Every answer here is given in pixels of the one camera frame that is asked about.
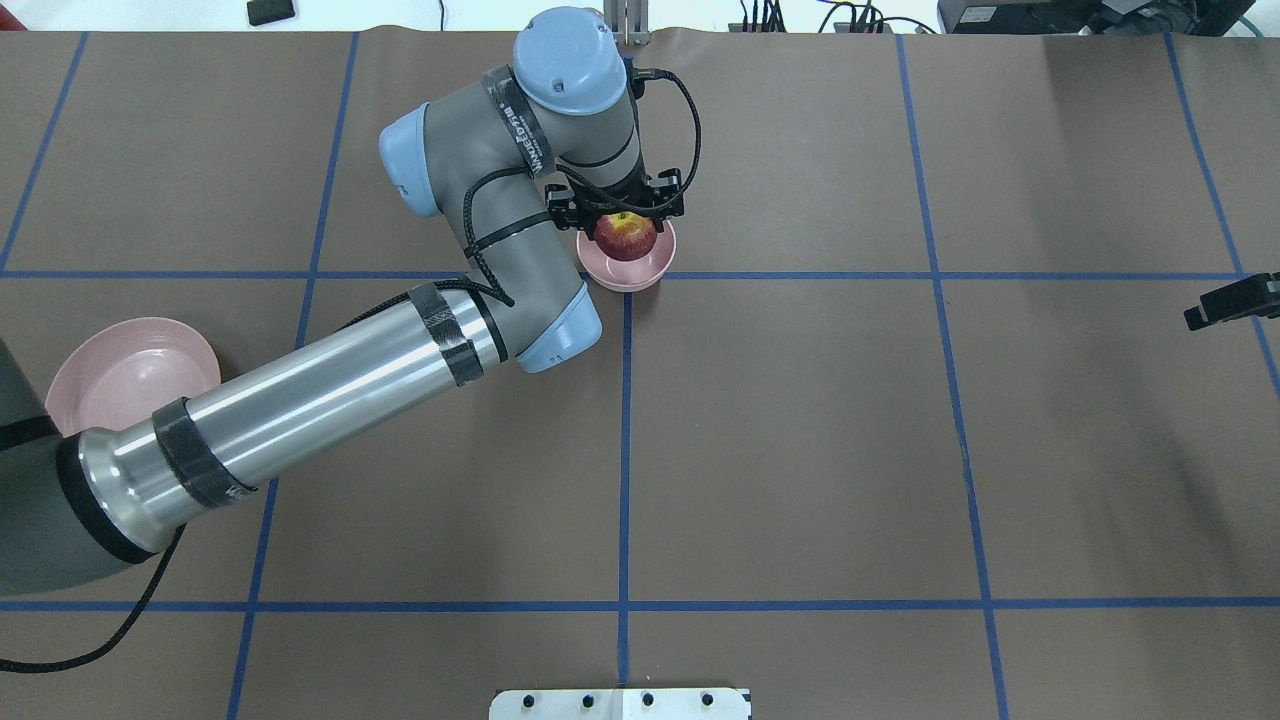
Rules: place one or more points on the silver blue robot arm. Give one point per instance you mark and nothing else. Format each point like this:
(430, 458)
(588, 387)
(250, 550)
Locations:
(547, 142)

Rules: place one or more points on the aluminium frame post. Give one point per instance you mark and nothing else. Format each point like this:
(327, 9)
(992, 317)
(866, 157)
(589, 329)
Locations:
(629, 21)

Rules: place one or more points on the pink bowl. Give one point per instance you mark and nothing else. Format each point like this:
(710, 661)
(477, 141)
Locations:
(628, 276)

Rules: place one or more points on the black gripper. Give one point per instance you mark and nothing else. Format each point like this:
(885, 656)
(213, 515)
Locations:
(568, 209)

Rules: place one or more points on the red apple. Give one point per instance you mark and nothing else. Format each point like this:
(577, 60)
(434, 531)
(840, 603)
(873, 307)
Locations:
(625, 236)

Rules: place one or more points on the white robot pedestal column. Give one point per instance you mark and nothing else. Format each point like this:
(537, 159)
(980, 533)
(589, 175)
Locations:
(623, 703)

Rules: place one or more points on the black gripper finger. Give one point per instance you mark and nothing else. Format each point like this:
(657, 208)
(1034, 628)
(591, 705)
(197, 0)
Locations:
(1256, 295)

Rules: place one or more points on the small black square device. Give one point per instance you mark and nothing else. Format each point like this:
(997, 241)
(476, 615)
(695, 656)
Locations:
(260, 13)

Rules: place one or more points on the pink plate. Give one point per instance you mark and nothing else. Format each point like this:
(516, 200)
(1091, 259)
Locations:
(124, 373)

